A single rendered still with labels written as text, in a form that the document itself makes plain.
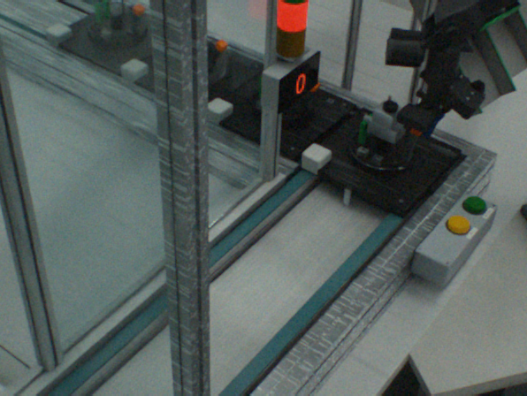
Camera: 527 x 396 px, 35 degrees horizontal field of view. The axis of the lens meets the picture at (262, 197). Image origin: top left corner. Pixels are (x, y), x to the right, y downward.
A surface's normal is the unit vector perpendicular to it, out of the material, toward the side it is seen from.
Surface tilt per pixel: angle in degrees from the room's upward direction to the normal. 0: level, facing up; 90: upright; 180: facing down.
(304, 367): 0
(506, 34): 45
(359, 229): 0
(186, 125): 90
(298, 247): 0
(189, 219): 90
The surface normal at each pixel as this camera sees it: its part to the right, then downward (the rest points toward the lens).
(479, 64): 0.51, -0.18
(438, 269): -0.59, 0.52
